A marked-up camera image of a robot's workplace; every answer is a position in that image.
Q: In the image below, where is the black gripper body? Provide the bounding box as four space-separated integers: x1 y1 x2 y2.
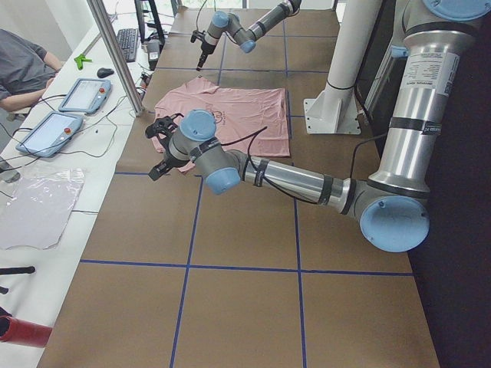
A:
199 39 215 61
157 148 184 169

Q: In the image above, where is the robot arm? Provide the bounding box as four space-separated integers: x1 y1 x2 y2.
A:
145 1 490 252
191 0 302 71

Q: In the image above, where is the black power adapter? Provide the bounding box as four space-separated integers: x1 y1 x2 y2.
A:
147 39 161 71

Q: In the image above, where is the black keyboard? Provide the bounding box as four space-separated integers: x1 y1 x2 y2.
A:
117 28 139 62

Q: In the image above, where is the black computer mouse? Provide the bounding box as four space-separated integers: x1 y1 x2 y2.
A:
97 67 114 78

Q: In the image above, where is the teach pendant far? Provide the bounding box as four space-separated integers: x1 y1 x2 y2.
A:
58 78 112 114

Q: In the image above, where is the teach pendant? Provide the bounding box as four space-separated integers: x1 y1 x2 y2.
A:
15 111 84 158
58 78 112 114

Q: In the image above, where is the teach pendant near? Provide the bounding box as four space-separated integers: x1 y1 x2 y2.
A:
15 111 84 158

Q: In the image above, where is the green plastic tool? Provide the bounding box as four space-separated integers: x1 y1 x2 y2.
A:
74 54 92 71

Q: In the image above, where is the clear plastic bag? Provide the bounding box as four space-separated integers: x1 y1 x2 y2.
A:
1 167 86 250

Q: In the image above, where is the black tripod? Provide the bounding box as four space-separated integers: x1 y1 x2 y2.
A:
0 265 36 295

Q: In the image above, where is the seated person grey shirt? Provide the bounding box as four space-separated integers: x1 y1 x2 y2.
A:
1 29 64 112

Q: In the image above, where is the red cylinder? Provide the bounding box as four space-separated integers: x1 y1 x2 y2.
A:
1 315 52 348

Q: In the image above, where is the aluminium frame post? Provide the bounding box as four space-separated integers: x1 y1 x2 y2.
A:
87 0 144 117

